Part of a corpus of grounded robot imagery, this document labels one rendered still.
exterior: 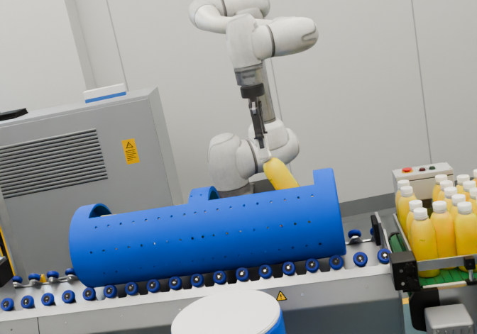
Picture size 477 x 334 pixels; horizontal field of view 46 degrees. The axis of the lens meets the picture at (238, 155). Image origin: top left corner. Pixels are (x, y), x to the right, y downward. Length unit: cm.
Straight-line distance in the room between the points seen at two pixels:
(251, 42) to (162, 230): 64
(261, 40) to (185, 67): 280
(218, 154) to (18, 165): 153
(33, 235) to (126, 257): 180
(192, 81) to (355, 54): 131
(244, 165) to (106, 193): 129
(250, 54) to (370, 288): 81
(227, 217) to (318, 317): 43
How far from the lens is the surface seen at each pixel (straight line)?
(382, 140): 476
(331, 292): 184
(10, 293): 228
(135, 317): 197
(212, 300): 157
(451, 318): 170
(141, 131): 330
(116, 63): 457
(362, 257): 182
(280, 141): 236
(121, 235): 186
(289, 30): 176
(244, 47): 172
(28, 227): 361
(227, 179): 233
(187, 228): 179
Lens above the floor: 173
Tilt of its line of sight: 13 degrees down
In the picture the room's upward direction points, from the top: 11 degrees counter-clockwise
